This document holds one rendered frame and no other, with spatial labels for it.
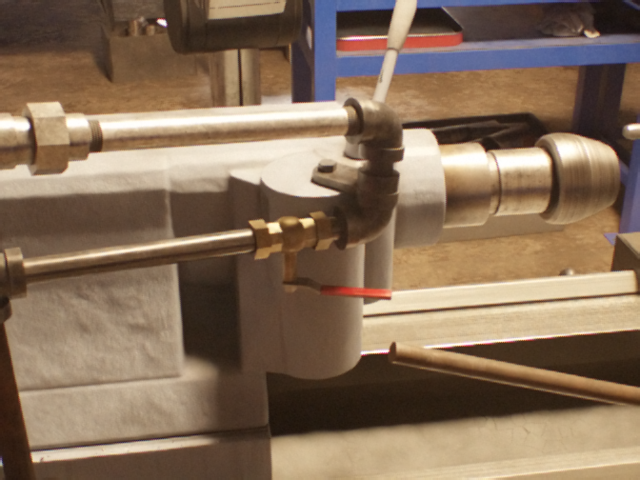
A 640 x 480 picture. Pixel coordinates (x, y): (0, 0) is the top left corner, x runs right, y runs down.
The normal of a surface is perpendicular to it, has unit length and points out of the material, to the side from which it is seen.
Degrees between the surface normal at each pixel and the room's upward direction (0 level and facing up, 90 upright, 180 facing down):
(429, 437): 22
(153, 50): 90
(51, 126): 57
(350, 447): 13
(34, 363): 66
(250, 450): 90
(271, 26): 106
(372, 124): 81
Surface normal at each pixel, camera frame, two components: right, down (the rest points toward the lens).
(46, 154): 0.43, 0.58
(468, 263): 0.00, -0.88
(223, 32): 0.30, 0.75
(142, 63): 0.30, 0.45
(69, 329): 0.15, 0.14
